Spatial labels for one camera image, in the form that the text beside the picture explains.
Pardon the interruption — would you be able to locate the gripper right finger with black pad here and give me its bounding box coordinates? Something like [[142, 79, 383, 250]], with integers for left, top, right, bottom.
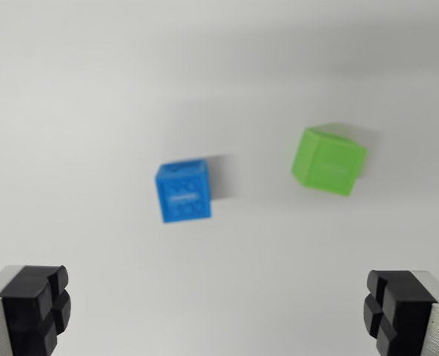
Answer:
[[362, 269, 439, 356]]

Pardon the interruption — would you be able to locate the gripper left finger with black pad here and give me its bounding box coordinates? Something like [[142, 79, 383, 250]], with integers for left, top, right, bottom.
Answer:
[[0, 264, 72, 356]]

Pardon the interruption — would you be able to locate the green embossed soft cube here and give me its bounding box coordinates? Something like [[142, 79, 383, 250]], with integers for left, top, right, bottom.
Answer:
[[290, 122, 368, 197]]

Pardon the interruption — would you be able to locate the blue embossed soft cube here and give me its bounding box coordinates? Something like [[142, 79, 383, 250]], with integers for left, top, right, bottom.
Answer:
[[154, 158, 213, 225]]

